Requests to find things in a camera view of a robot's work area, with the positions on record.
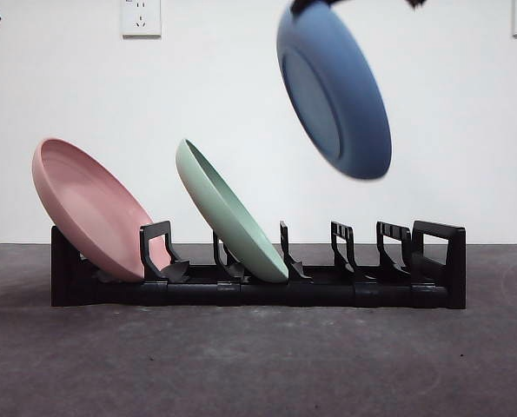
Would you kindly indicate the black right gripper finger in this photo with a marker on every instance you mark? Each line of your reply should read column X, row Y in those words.
column 335, row 1
column 300, row 5

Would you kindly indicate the blue round plate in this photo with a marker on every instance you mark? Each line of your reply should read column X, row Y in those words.
column 349, row 100

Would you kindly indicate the green round plate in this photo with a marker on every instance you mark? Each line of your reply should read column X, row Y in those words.
column 227, row 213

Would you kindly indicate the pink round plate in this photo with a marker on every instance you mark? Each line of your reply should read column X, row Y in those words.
column 93, row 208

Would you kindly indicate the black plastic dish rack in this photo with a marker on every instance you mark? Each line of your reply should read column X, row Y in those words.
column 327, row 293

